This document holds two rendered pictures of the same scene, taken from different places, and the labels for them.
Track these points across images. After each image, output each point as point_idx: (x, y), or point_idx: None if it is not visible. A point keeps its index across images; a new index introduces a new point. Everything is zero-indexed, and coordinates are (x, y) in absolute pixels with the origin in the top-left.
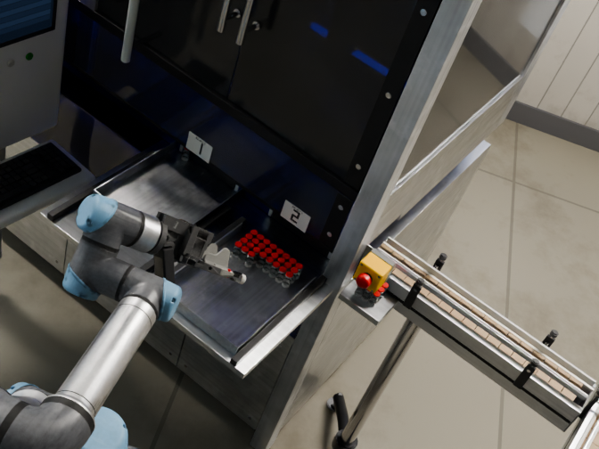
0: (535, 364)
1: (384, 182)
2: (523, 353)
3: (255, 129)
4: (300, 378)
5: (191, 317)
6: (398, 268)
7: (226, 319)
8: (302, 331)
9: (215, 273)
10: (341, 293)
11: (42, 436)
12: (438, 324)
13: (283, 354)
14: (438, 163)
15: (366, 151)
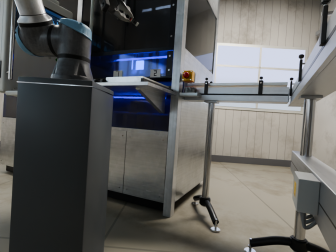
0: (261, 77)
1: (181, 33)
2: (255, 82)
3: (135, 51)
4: (175, 154)
5: (121, 80)
6: (197, 84)
7: None
8: (170, 124)
9: (125, 5)
10: (180, 92)
11: None
12: (220, 92)
13: (165, 143)
14: (197, 68)
15: (172, 28)
